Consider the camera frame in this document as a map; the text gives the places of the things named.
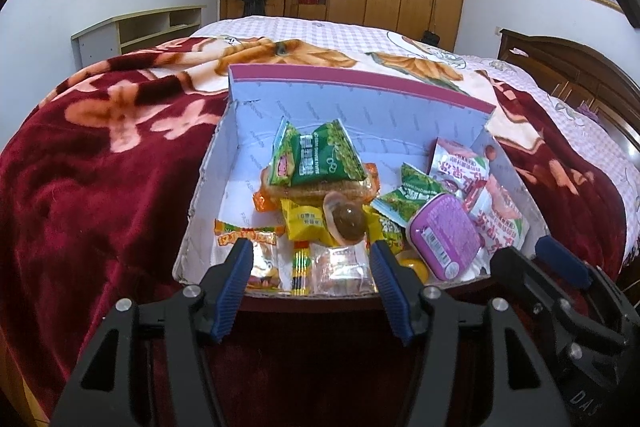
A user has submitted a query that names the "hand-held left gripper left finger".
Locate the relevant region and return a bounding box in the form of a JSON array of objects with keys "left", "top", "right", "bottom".
[{"left": 50, "top": 237, "right": 255, "bottom": 427}]

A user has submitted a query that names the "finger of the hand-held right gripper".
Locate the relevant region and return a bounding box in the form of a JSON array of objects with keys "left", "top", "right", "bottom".
[
  {"left": 535, "top": 237, "right": 640, "bottom": 325},
  {"left": 492, "top": 247, "right": 628, "bottom": 350}
]

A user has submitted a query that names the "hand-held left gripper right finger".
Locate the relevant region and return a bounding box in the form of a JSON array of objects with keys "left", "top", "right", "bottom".
[{"left": 369, "top": 239, "right": 573, "bottom": 427}]

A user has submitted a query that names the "yellow candy packet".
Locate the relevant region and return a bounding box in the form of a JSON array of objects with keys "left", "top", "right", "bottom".
[
  {"left": 280, "top": 199, "right": 342, "bottom": 244},
  {"left": 399, "top": 257, "right": 429, "bottom": 285}
]

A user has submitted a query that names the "orange red snack packet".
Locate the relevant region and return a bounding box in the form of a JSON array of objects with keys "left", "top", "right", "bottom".
[{"left": 215, "top": 219, "right": 282, "bottom": 292}]

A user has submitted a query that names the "clear snack packet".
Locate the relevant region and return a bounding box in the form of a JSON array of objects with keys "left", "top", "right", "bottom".
[{"left": 310, "top": 244, "right": 377, "bottom": 296}]

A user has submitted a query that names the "white pink jelly pouch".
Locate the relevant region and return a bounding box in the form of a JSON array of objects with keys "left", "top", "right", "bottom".
[
  {"left": 429, "top": 138, "right": 490, "bottom": 196},
  {"left": 465, "top": 177, "right": 530, "bottom": 258}
]

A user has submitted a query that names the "rainbow striped candy strip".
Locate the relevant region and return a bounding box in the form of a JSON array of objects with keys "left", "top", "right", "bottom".
[{"left": 292, "top": 242, "right": 314, "bottom": 296}]

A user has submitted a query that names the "purple plastic jelly cup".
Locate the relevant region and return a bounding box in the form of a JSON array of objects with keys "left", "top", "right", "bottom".
[{"left": 406, "top": 193, "right": 484, "bottom": 282}]

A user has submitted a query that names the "orange jelly cup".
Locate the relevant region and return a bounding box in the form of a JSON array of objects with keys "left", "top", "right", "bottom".
[{"left": 322, "top": 192, "right": 369, "bottom": 246}]

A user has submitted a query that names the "golden cracker packet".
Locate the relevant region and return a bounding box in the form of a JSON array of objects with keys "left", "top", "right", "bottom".
[{"left": 254, "top": 162, "right": 381, "bottom": 212}]

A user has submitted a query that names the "pink cardboard box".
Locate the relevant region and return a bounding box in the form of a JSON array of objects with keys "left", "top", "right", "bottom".
[{"left": 171, "top": 63, "right": 551, "bottom": 300}]

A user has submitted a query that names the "red floral blanket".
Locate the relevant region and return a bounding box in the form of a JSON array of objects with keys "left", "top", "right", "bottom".
[{"left": 0, "top": 34, "right": 640, "bottom": 427}]

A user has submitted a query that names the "wooden headboard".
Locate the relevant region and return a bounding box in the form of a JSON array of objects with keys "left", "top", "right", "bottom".
[{"left": 497, "top": 28, "right": 640, "bottom": 158}]

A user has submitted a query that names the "grey shelf unit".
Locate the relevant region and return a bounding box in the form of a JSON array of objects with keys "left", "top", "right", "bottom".
[{"left": 71, "top": 4, "right": 207, "bottom": 70}]

